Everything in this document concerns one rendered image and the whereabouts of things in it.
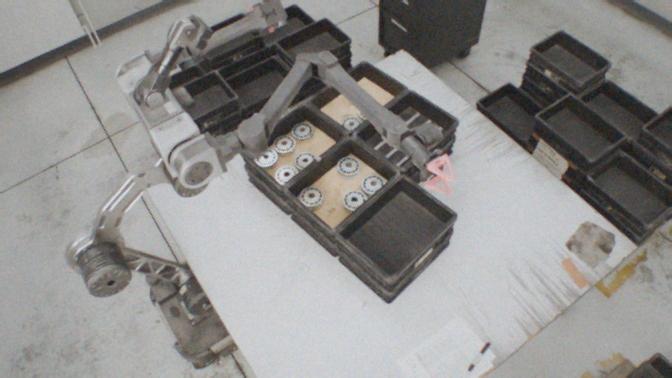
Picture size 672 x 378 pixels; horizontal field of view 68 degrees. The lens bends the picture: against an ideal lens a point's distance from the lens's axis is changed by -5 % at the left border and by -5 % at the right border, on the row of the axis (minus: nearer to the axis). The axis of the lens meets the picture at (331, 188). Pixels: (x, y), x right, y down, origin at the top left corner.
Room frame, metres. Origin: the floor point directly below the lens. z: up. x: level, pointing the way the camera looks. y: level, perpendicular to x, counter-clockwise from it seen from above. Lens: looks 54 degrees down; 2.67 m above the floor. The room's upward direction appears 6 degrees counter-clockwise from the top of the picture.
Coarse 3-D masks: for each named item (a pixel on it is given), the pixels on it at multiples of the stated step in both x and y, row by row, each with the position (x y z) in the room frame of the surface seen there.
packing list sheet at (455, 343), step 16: (432, 336) 0.66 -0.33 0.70; (448, 336) 0.65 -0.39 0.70; (464, 336) 0.65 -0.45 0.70; (416, 352) 0.61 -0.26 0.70; (432, 352) 0.60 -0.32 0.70; (448, 352) 0.59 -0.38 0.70; (464, 352) 0.59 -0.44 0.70; (416, 368) 0.55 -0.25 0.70; (432, 368) 0.54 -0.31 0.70; (448, 368) 0.53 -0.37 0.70; (464, 368) 0.53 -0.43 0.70; (480, 368) 0.52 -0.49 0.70
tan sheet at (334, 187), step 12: (348, 156) 1.48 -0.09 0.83; (336, 168) 1.42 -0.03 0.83; (360, 168) 1.40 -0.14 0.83; (324, 180) 1.36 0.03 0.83; (336, 180) 1.35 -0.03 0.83; (348, 180) 1.34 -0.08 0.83; (360, 180) 1.34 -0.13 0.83; (384, 180) 1.33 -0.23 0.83; (324, 192) 1.29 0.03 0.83; (336, 192) 1.29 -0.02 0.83; (324, 204) 1.23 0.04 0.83; (336, 204) 1.23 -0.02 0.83; (324, 216) 1.17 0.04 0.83; (336, 216) 1.17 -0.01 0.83
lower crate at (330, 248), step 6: (294, 216) 1.24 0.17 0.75; (300, 216) 1.19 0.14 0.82; (300, 222) 1.20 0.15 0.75; (306, 228) 1.18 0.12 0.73; (312, 228) 1.13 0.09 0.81; (312, 234) 1.15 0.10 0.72; (318, 234) 1.10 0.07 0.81; (318, 240) 1.12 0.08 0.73; (324, 240) 1.07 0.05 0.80; (324, 246) 1.09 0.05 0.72; (330, 246) 1.06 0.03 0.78; (336, 246) 1.04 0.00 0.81; (330, 252) 1.06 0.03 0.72; (336, 252) 1.05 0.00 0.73
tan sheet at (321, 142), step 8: (320, 136) 1.61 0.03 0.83; (328, 136) 1.60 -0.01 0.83; (296, 144) 1.58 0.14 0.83; (304, 144) 1.57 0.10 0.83; (312, 144) 1.57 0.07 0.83; (320, 144) 1.56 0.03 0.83; (328, 144) 1.56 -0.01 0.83; (296, 152) 1.53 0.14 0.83; (304, 152) 1.53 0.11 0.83; (312, 152) 1.52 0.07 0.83; (320, 152) 1.51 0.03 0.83; (280, 160) 1.49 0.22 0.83; (288, 160) 1.49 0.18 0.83; (280, 168) 1.45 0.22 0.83
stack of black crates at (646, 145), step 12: (660, 120) 1.77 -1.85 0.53; (648, 132) 1.64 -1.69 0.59; (660, 132) 1.72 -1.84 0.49; (636, 144) 1.66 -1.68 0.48; (648, 144) 1.62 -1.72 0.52; (660, 144) 1.57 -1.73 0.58; (636, 156) 1.63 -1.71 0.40; (648, 156) 1.58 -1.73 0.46; (660, 156) 1.54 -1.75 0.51; (648, 168) 1.55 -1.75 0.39; (660, 168) 1.51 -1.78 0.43
